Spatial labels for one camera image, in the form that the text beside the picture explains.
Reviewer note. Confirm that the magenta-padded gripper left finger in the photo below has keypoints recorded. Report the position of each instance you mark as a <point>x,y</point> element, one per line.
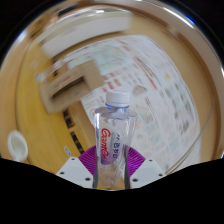
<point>74,170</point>

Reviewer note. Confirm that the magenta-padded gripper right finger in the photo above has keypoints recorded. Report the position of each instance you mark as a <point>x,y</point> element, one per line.
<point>146,170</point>

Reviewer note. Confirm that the clear plastic water bottle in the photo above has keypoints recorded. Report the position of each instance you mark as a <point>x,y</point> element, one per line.
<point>115,133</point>

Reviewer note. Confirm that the small blue white sticker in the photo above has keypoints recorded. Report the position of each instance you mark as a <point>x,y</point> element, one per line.
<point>67,151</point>

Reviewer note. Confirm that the white ceramic mug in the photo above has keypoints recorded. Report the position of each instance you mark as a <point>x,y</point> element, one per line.
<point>17,146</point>

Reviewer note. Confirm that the large paper poster display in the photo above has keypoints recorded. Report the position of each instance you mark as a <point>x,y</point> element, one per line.
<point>156,100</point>

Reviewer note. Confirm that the brown cardboard arch model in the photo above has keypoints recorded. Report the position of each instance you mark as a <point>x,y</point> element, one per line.
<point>91,75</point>

